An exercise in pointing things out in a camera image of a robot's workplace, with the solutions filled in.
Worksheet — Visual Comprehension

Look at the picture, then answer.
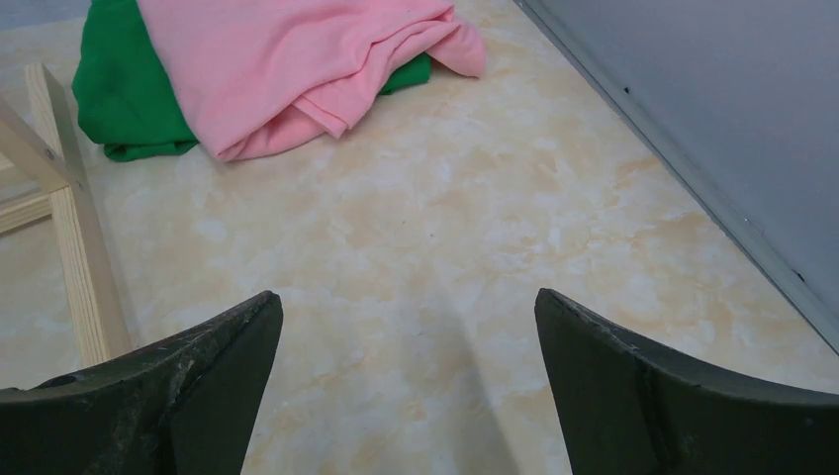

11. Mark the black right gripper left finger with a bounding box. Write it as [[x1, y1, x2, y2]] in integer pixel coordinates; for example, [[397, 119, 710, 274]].
[[1, 291, 283, 474]]

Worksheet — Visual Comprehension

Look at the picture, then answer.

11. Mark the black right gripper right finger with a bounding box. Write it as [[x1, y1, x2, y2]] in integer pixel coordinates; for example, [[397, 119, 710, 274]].
[[534, 288, 838, 474]]

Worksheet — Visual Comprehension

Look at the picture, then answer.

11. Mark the green cloth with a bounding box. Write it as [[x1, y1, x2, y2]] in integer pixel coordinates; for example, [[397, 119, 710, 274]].
[[71, 0, 434, 163]]

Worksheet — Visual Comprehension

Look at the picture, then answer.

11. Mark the pink cloth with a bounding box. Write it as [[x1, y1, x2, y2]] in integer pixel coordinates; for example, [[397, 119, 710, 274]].
[[139, 1, 486, 161]]

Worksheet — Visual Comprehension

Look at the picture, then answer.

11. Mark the wooden drying rack frame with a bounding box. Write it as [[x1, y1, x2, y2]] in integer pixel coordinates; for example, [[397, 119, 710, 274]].
[[1, 62, 132, 366]]

